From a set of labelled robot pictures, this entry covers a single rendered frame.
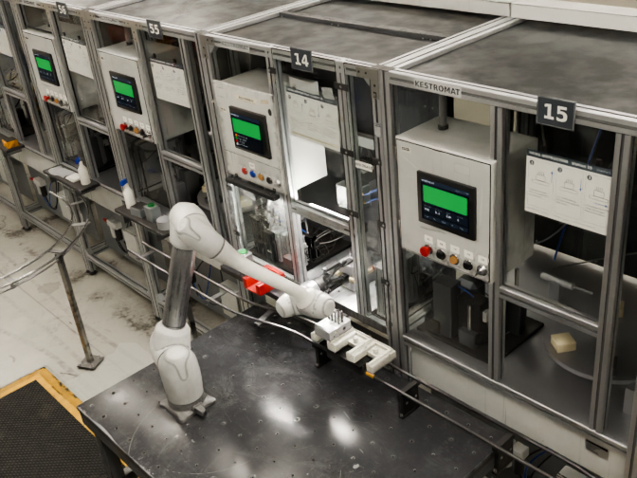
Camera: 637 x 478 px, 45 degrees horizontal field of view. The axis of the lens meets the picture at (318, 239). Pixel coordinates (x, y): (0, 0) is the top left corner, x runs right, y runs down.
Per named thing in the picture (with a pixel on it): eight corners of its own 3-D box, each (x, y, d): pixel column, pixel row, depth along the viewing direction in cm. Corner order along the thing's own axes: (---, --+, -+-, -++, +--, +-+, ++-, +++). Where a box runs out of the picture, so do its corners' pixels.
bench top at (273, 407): (78, 413, 339) (75, 406, 337) (263, 306, 398) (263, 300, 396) (306, 631, 238) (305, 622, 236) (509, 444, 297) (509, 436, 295)
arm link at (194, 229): (229, 240, 304) (219, 226, 315) (194, 216, 294) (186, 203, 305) (209, 266, 305) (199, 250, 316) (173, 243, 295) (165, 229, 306)
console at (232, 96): (224, 174, 368) (208, 81, 346) (269, 155, 384) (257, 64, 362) (281, 197, 340) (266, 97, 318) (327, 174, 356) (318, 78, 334)
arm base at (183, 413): (187, 429, 317) (185, 418, 314) (158, 405, 332) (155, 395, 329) (223, 405, 327) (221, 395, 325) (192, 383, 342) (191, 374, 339)
